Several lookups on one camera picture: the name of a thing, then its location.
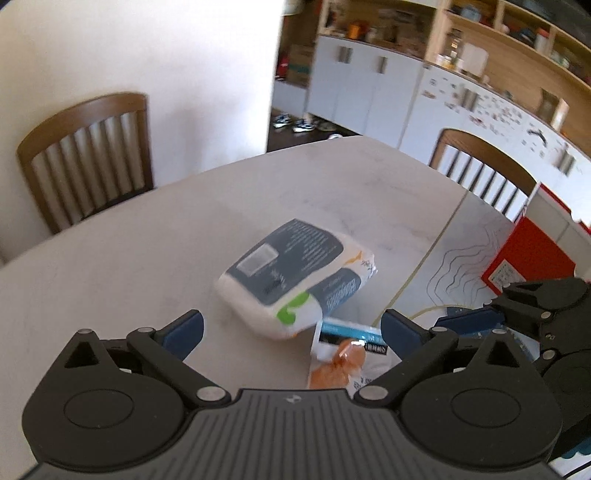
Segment white marble desktop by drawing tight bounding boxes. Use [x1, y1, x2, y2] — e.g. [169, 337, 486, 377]
[0, 135, 591, 480]

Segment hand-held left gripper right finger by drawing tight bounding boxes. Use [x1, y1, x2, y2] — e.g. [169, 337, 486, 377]
[353, 309, 536, 409]

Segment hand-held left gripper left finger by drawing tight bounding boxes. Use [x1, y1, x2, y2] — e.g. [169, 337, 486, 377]
[63, 309, 232, 409]

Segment white wall cabinet unit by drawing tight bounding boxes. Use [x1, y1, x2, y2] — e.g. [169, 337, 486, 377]
[272, 0, 591, 213]

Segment shoes on floor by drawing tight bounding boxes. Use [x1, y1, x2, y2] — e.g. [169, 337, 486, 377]
[272, 113, 343, 140]

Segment white grey snack bag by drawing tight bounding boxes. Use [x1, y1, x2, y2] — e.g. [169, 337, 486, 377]
[215, 218, 379, 341]

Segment red cardboard box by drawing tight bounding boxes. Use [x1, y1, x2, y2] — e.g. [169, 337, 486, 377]
[480, 182, 591, 296]

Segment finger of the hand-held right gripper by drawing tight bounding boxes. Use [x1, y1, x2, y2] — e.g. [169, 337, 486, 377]
[435, 308, 505, 340]

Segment brown wooden chair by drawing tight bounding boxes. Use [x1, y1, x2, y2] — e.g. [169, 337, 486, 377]
[428, 128, 539, 224]
[16, 92, 155, 235]

